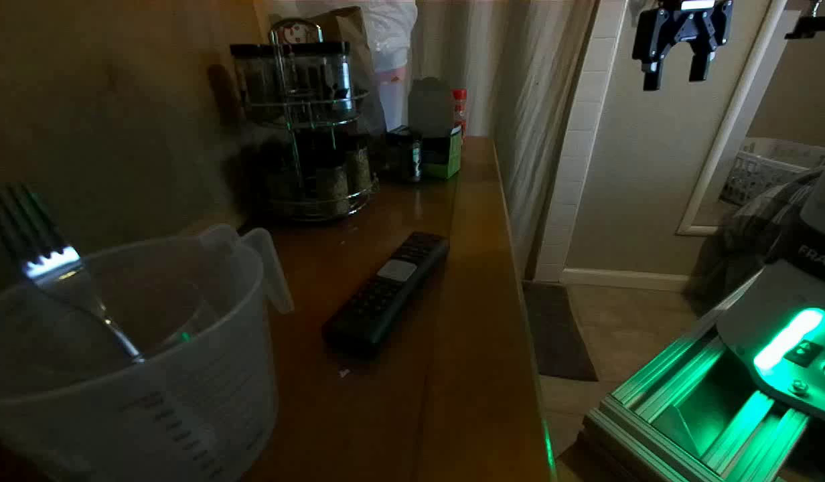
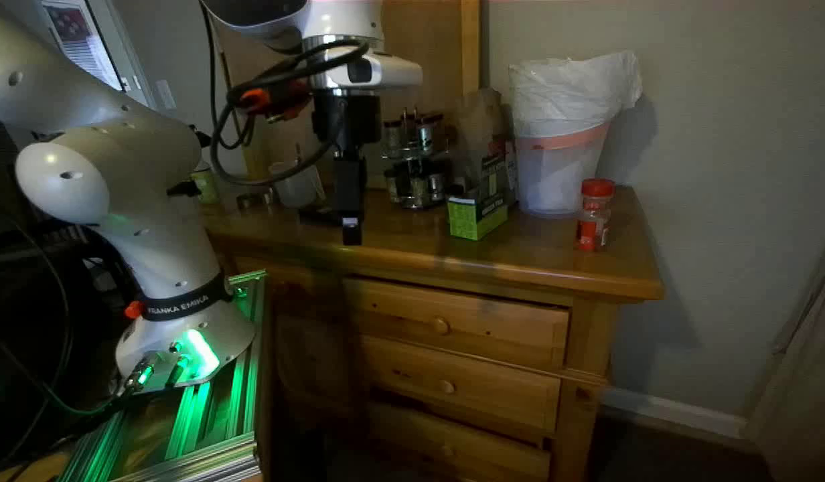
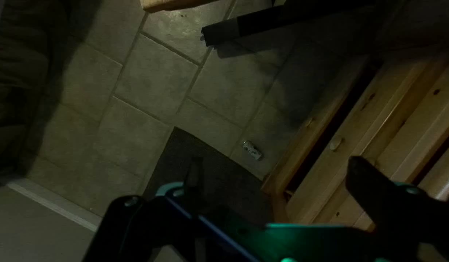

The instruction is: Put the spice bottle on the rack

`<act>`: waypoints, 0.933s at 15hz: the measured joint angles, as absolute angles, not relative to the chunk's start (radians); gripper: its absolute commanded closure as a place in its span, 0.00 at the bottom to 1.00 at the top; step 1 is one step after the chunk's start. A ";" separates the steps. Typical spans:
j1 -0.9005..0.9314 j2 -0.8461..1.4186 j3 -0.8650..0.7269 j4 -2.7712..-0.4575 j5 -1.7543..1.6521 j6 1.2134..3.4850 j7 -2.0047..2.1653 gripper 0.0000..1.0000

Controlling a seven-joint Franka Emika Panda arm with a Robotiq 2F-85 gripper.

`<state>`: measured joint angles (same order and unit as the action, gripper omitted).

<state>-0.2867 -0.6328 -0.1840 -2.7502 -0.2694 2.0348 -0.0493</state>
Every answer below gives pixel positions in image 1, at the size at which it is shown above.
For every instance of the dark door mat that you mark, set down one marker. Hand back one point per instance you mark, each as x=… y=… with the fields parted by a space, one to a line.
x=558 y=331

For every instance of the grey carton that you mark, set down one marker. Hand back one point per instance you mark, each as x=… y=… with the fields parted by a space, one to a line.
x=429 y=106

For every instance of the silver metal fork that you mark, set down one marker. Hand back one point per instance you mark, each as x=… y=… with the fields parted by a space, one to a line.
x=52 y=263

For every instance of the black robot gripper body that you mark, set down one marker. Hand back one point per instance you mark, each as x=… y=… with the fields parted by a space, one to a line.
x=681 y=23

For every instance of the dark spice bottle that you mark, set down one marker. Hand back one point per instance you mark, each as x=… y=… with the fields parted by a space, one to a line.
x=403 y=157

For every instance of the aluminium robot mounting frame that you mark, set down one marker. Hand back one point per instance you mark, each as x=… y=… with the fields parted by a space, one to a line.
x=688 y=412

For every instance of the white paper towel roll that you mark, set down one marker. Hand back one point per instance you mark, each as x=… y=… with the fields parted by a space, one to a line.
x=389 y=55

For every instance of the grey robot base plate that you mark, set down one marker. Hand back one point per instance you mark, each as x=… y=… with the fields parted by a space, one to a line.
x=788 y=345

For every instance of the clear plastic measuring jug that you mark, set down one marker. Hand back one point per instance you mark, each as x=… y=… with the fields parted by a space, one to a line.
x=133 y=358

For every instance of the green box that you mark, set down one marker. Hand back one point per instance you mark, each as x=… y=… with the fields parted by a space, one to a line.
x=442 y=153

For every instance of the red-capped bottle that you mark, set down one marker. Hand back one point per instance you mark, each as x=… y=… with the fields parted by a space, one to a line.
x=459 y=108

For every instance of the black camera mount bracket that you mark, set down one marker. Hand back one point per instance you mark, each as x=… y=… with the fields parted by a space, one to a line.
x=814 y=25

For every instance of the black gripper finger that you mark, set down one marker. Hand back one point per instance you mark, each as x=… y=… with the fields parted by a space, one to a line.
x=700 y=61
x=650 y=74

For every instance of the black remote control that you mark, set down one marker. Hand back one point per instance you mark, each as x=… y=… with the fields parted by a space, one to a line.
x=387 y=294

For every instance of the white laundry basket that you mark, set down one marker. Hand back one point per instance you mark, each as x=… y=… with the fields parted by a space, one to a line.
x=770 y=169

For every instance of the grey clothes pile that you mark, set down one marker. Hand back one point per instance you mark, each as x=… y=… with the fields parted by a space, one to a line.
x=747 y=242

